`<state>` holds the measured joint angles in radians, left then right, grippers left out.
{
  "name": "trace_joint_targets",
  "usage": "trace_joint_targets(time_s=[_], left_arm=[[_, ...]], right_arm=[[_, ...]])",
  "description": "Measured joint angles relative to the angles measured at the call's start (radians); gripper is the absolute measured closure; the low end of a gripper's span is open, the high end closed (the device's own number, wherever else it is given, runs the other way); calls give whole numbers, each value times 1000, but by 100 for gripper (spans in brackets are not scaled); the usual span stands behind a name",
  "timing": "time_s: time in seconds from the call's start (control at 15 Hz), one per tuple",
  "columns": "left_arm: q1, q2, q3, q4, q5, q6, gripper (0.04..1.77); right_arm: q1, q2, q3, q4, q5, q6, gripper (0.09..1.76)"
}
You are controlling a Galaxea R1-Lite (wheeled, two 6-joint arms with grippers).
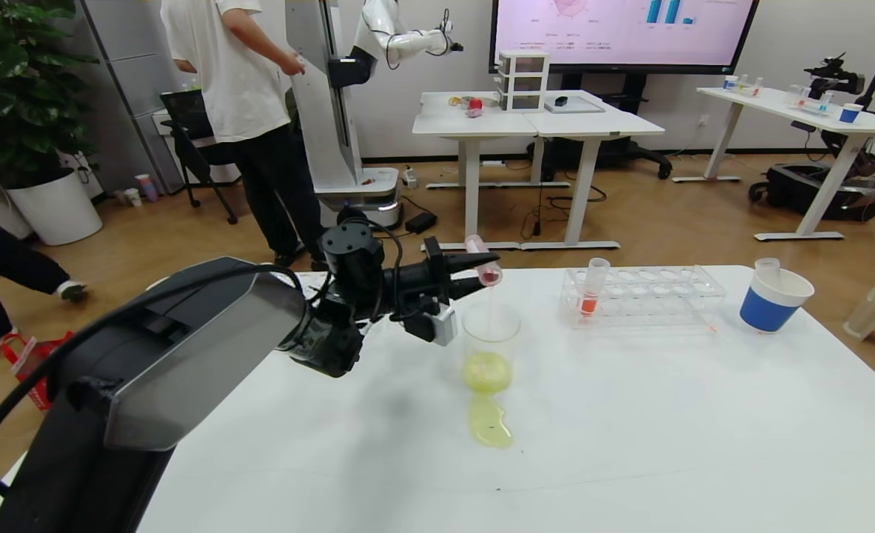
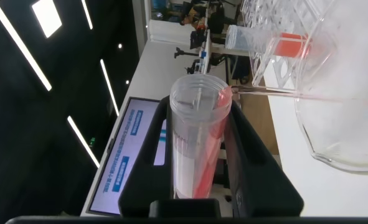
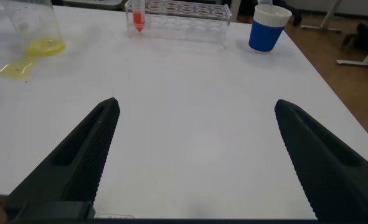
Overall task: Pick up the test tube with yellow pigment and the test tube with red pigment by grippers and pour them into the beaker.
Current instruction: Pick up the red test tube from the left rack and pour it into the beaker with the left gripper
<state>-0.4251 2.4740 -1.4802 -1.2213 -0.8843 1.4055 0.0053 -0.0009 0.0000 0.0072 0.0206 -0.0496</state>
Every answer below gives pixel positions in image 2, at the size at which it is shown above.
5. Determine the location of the clear glass beaker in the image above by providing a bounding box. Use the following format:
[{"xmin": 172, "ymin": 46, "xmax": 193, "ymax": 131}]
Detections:
[{"xmin": 294, "ymin": 0, "xmax": 368, "ymax": 175}]

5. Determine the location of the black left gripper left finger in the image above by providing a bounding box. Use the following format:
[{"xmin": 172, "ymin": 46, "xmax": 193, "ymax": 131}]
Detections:
[{"xmin": 118, "ymin": 95, "xmax": 175, "ymax": 218}]

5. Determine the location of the large wall display screen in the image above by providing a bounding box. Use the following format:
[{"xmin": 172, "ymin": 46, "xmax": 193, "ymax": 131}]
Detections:
[{"xmin": 87, "ymin": 96, "xmax": 169, "ymax": 217}]

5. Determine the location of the square ceiling light panel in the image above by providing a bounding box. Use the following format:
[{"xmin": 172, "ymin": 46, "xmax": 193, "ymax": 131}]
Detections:
[{"xmin": 31, "ymin": 0, "xmax": 63, "ymax": 39}]

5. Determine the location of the red pigment test tube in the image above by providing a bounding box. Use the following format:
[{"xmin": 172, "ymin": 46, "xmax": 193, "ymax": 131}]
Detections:
[
  {"xmin": 225, "ymin": 24, "xmax": 312, "ymax": 59},
  {"xmin": 169, "ymin": 73, "xmax": 234, "ymax": 200}
]

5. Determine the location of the ceiling light strip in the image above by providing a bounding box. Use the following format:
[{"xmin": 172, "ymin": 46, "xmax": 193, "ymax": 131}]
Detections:
[
  {"xmin": 80, "ymin": 0, "xmax": 93, "ymax": 30},
  {"xmin": 100, "ymin": 58, "xmax": 120, "ymax": 117},
  {"xmin": 67, "ymin": 116, "xmax": 101, "ymax": 169},
  {"xmin": 0, "ymin": 0, "xmax": 53, "ymax": 92}
]

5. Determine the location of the black tripod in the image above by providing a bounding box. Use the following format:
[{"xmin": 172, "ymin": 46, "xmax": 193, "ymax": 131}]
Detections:
[{"xmin": 174, "ymin": 46, "xmax": 200, "ymax": 60}]

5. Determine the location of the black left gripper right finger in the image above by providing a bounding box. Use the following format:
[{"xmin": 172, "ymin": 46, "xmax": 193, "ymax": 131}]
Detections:
[{"xmin": 224, "ymin": 100, "xmax": 305, "ymax": 218}]

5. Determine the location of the long white desk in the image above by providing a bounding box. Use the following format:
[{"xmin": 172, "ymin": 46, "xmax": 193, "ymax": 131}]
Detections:
[{"xmin": 202, "ymin": 0, "xmax": 250, "ymax": 75}]

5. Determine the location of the clear acrylic test tube rack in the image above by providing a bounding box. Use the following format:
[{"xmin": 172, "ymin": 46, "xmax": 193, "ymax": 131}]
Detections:
[{"xmin": 239, "ymin": 0, "xmax": 339, "ymax": 91}]

